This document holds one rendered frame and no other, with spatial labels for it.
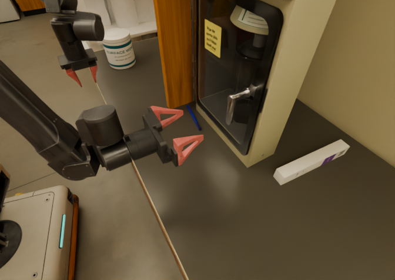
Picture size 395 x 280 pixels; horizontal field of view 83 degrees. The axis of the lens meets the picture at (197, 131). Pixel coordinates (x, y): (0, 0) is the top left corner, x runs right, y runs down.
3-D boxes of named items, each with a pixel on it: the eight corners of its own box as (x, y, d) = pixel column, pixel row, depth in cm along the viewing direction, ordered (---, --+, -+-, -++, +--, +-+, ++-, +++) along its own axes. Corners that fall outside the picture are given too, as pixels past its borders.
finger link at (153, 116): (178, 96, 54) (141, 108, 51) (192, 113, 50) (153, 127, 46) (179, 117, 59) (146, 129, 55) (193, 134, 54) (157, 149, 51)
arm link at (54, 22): (54, 12, 61) (43, 19, 57) (79, 12, 60) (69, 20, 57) (65, 36, 66) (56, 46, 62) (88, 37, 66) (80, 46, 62)
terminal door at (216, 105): (196, 100, 84) (195, -28, 55) (247, 157, 66) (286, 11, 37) (194, 101, 84) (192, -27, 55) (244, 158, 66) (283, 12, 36)
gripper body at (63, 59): (98, 62, 68) (90, 38, 63) (62, 71, 65) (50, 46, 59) (93, 53, 72) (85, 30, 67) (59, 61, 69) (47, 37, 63)
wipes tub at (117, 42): (131, 54, 119) (124, 25, 108) (139, 65, 111) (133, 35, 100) (106, 60, 114) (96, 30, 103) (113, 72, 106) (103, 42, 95)
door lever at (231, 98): (245, 120, 58) (238, 114, 60) (251, 90, 51) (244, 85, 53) (228, 127, 56) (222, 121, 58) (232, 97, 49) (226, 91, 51)
